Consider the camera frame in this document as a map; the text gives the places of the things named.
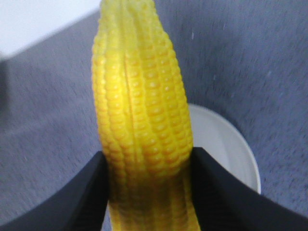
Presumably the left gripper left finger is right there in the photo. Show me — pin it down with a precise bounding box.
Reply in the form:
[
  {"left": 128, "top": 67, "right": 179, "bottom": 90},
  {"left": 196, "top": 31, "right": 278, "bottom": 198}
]
[{"left": 0, "top": 151, "right": 108, "bottom": 231}]

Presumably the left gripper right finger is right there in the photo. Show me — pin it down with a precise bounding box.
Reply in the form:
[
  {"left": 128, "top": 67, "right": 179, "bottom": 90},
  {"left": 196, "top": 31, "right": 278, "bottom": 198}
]
[{"left": 191, "top": 147, "right": 308, "bottom": 231}]

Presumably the bright yellow corn cob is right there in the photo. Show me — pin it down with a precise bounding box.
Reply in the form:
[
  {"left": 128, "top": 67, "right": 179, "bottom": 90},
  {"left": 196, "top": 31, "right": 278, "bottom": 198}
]
[{"left": 92, "top": 0, "right": 200, "bottom": 231}]

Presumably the white round plate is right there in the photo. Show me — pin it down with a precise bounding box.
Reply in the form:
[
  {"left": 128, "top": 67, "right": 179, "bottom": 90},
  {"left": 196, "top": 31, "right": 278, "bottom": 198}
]
[{"left": 189, "top": 104, "right": 261, "bottom": 193}]

